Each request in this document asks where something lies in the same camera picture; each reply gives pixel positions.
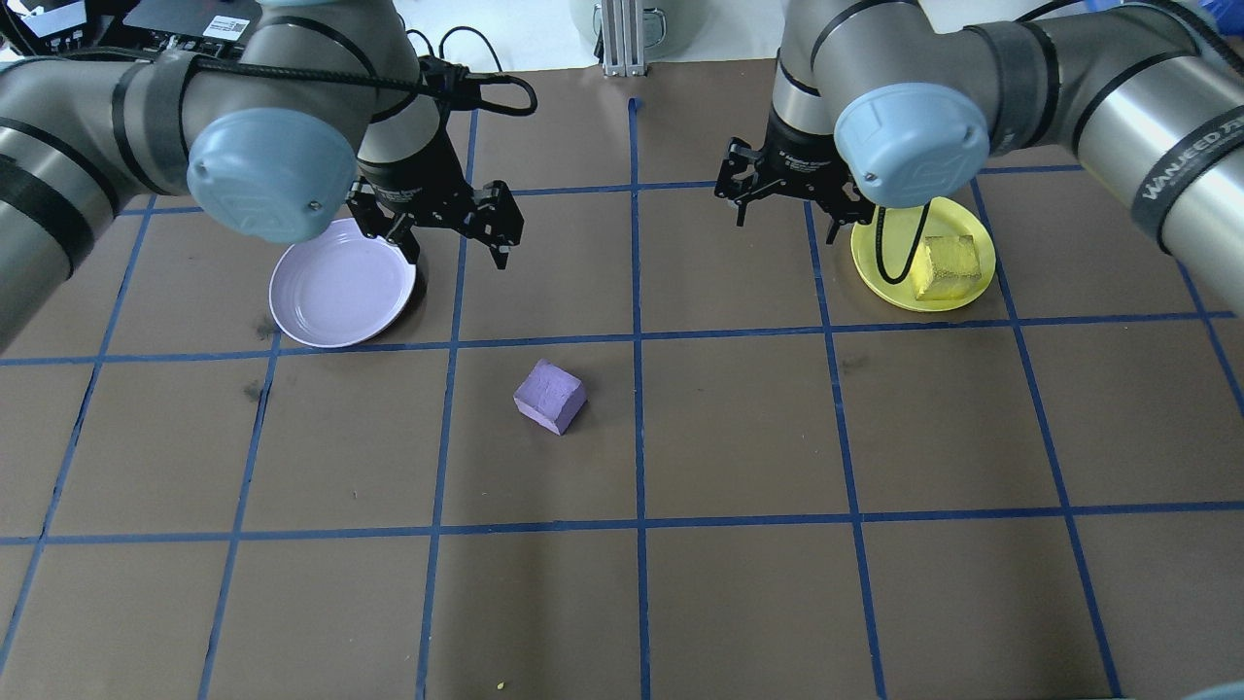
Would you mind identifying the yellow foam block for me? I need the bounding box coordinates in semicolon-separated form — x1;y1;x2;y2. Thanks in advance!
912;233;982;301

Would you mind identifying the purple foam block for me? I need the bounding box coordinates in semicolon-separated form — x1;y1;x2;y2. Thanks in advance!
513;359;588;437

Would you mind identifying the purple round plate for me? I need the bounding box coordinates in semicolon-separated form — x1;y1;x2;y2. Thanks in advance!
268;217;419;349

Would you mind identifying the yellow round plate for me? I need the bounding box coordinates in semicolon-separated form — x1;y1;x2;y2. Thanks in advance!
850;196;998;313

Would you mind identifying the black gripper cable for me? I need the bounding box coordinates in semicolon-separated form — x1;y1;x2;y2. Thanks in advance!
872;199;929;286

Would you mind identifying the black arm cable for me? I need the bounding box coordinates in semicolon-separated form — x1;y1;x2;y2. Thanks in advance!
194;53;538;118

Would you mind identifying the aluminium profile post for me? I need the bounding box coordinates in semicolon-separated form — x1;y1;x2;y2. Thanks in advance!
601;0;650;79

